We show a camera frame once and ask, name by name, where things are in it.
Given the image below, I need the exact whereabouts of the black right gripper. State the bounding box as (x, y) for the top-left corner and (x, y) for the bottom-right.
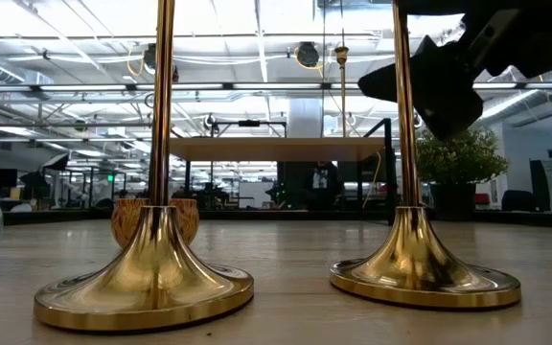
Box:
(356, 0), (552, 141)

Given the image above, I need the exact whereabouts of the short brass candlestick holder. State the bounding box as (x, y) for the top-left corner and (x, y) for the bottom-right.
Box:
(329, 0), (522, 311)

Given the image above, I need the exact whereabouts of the orange patterned candle tin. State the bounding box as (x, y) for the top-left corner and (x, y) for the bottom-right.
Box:
(110, 197), (200, 251)

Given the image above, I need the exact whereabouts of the medium brass candlestick holder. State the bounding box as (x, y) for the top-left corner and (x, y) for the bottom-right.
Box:
(34, 0), (255, 333)

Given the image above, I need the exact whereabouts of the potted green plant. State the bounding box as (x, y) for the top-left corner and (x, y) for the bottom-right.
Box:
(414, 124), (511, 222)

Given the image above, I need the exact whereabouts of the black office chair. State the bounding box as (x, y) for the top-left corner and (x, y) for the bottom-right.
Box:
(500, 189), (537, 213)

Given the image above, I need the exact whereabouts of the person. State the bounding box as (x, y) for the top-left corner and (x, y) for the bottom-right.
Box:
(304, 160), (342, 212)

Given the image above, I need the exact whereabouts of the wooden shelf with black legs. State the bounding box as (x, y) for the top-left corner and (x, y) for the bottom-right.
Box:
(169, 117), (398, 227)

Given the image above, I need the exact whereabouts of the yellow hanging cord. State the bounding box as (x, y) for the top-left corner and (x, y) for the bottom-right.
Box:
(360, 150), (383, 211)

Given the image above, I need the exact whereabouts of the black ceiling cord reel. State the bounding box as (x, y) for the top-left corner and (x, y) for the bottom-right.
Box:
(141, 42), (158, 69)
(296, 41), (321, 68)

